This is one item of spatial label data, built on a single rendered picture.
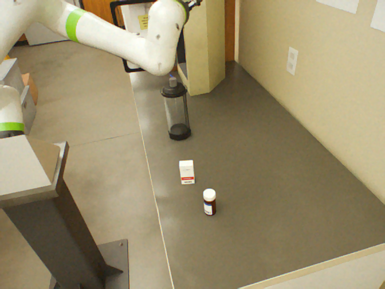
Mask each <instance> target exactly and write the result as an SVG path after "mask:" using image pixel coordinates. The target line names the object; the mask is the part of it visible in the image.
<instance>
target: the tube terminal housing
mask: <svg viewBox="0 0 385 289"><path fill-rule="evenodd" d="M183 35H184V41H185V43H186V65H187V77H188V81H187V79H186V78H185V76H184V74H183V72H182V70H181V69H180V67H179V65H178V74H179V76H180V78H181V79H182V81H183V84H185V85H186V86H187V90H188V92H189V94H190V96H194V95H200V94H203V93H209V92H211V91H212V90H213V89H214V88H215V87H216V86H217V85H218V84H219V83H220V82H221V81H222V80H223V79H224V78H225V0H203V2H201V5H200V6H195V7H193V8H192V10H191V11H190V16H189V19H188V21H187V23H186V24H185V25H184V29H183Z"/></svg>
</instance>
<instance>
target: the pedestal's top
mask: <svg viewBox="0 0 385 289"><path fill-rule="evenodd" d="M52 144H54V145H57V146H59V147H60V152H59V155H58V160H57V164H56V169H55V172H54V177H53V181H52V184H51V185H48V186H43V187H39V188H34V189H29V190H23V191H20V192H15V193H9V194H4V195H0V208H6V207H10V206H15V205H20V204H25V203H29V202H34V201H40V200H45V199H48V198H54V197H59V194H60V189H61V184H62V179H63V175H64V170H65V165H66V160H67V156H68V151H69V145H68V143H67V141H66V140H65V141H60V142H54V143H52Z"/></svg>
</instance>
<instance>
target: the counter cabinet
mask: <svg viewBox="0 0 385 289"><path fill-rule="evenodd" d="M384 280H385V251H381V252H378V253H375V254H372V255H368V256H365V257H361V258H359V259H356V260H353V261H349V262H346V263H343V264H339V265H336V266H334V267H330V268H327V269H324V270H321V271H317V272H314V273H312V274H308V275H305V276H302V277H299V278H295V279H292V280H289V281H286V282H283V283H279V284H276V285H273V286H270V287H267V288H263V289H379V287H380V286H381V285H382V283H383V282H384Z"/></svg>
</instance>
